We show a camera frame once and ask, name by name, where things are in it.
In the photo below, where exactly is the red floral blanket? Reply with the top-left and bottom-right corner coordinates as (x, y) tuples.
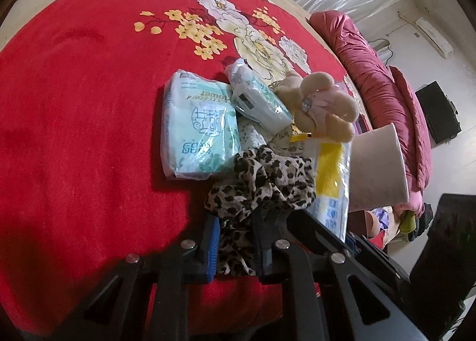
(0, 0), (372, 330)

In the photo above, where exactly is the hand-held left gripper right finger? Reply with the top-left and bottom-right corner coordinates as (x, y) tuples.
(252, 209), (427, 341)

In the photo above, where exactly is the large green tissue pack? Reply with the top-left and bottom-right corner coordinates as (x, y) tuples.
(160, 70), (242, 180)

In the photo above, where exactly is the wall cable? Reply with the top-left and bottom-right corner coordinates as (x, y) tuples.
(372, 39), (397, 64)

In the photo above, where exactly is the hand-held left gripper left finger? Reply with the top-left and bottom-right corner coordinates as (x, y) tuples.
(63, 212), (224, 341)

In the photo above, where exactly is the yellow wipes packet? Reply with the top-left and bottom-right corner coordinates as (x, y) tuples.
(290, 133), (353, 243)

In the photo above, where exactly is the yellow-green item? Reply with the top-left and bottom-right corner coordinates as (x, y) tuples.
(400, 211), (415, 234)

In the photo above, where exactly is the leopard print scrunchie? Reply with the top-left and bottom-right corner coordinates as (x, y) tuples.
(204, 145), (317, 278)

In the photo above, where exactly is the black television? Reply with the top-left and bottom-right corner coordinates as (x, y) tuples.
(414, 81), (462, 146)

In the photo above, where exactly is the plush bear pink dress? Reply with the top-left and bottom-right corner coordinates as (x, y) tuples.
(273, 71), (359, 143)

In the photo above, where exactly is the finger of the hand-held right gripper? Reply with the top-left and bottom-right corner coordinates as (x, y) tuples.
(286, 210), (410, 290)

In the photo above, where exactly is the maroon quilt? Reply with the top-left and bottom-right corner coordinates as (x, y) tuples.
(309, 10), (434, 211)

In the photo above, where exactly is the small green tissue pack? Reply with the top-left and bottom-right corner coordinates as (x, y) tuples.
(225, 58), (294, 133)

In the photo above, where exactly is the white air conditioner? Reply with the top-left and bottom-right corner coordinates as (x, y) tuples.
(414, 17), (455, 59)

